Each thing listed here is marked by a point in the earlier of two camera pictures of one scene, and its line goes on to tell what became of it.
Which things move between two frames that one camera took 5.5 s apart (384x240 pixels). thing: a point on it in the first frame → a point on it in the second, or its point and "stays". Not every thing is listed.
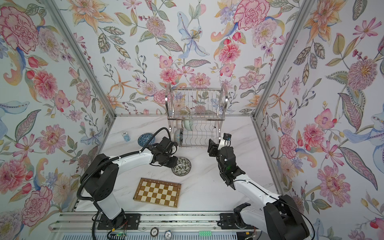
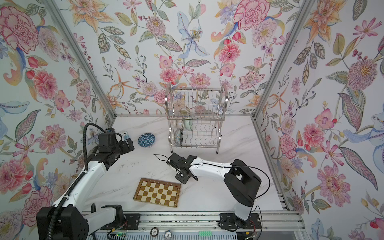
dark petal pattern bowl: (178, 135) stays
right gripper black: (213, 149) → (181, 180)
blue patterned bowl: (143, 138) stays
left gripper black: (174, 162) → (125, 148)
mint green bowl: (188, 124) stays
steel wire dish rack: (195, 115) stays
